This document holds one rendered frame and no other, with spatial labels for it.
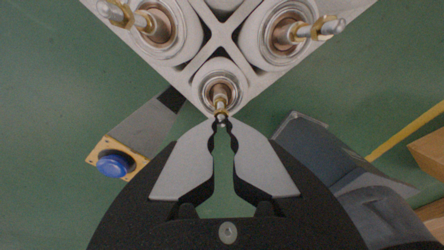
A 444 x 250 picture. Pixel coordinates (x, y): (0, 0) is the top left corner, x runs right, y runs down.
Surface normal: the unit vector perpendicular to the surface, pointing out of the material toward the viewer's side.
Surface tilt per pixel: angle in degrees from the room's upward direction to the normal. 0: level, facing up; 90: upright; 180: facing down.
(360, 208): 72
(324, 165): 90
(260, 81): 0
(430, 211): 90
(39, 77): 0
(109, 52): 0
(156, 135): 90
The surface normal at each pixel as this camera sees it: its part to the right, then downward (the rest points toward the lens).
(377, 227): -0.70, -0.37
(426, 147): -0.77, -0.54
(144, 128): 0.74, -0.58
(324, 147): -0.38, -0.78
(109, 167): 0.03, 0.52
